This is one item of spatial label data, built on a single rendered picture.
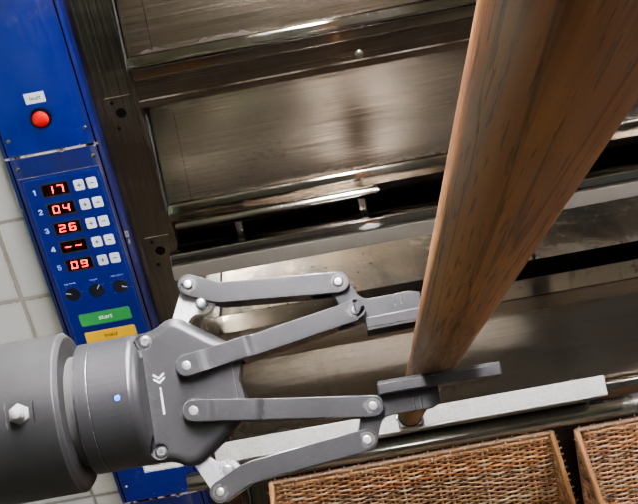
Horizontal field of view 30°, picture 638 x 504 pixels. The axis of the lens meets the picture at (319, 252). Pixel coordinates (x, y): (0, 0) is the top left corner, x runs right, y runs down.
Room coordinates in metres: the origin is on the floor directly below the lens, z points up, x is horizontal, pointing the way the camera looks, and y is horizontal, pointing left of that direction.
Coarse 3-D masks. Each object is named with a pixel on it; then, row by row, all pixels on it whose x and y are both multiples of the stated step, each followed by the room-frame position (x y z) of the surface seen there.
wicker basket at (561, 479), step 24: (552, 432) 1.74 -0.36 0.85; (408, 456) 1.76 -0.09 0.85; (432, 456) 1.75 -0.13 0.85; (456, 456) 1.75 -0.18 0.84; (480, 456) 1.74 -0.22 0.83; (504, 456) 1.74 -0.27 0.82; (528, 456) 1.74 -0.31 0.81; (552, 456) 1.73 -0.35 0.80; (288, 480) 1.76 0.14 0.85; (312, 480) 1.76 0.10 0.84; (336, 480) 1.76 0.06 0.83; (360, 480) 1.75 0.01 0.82; (384, 480) 1.75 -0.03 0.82; (408, 480) 1.74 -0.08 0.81; (432, 480) 1.74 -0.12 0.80; (456, 480) 1.74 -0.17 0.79; (480, 480) 1.73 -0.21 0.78; (504, 480) 1.73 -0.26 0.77; (528, 480) 1.73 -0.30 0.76; (552, 480) 1.72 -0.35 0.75
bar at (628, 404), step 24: (552, 408) 1.42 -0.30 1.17; (576, 408) 1.41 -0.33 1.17; (600, 408) 1.41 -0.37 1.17; (624, 408) 1.40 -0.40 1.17; (432, 432) 1.42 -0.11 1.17; (456, 432) 1.42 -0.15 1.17; (480, 432) 1.41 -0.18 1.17; (504, 432) 1.41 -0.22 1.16; (360, 456) 1.42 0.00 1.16; (384, 456) 1.42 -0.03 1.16; (192, 480) 1.43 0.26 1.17
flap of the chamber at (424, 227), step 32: (608, 160) 1.75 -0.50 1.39; (384, 192) 1.82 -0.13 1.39; (416, 192) 1.78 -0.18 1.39; (576, 192) 1.63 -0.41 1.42; (608, 192) 1.63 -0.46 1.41; (224, 224) 1.82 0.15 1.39; (256, 224) 1.78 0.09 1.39; (288, 224) 1.75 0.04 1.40; (416, 224) 1.64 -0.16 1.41; (256, 256) 1.65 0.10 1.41; (288, 256) 1.65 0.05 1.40
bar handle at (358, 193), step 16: (336, 192) 1.70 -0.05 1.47; (352, 192) 1.69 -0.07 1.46; (368, 192) 1.69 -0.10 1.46; (256, 208) 1.70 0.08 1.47; (272, 208) 1.70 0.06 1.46; (288, 208) 1.69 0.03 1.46; (176, 224) 1.71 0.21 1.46; (192, 224) 1.70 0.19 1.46; (208, 224) 1.70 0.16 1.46; (240, 224) 1.70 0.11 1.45
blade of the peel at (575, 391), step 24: (552, 384) 1.32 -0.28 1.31; (576, 384) 1.31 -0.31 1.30; (600, 384) 1.31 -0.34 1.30; (432, 408) 1.32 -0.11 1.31; (456, 408) 1.31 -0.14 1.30; (480, 408) 1.31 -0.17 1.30; (504, 408) 1.30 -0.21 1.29; (528, 408) 1.30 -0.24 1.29; (288, 432) 1.33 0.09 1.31; (312, 432) 1.32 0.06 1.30; (336, 432) 1.32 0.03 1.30; (384, 432) 1.31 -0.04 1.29; (408, 432) 1.39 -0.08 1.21; (216, 456) 1.32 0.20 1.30; (240, 456) 1.32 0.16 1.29; (264, 456) 1.33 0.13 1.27
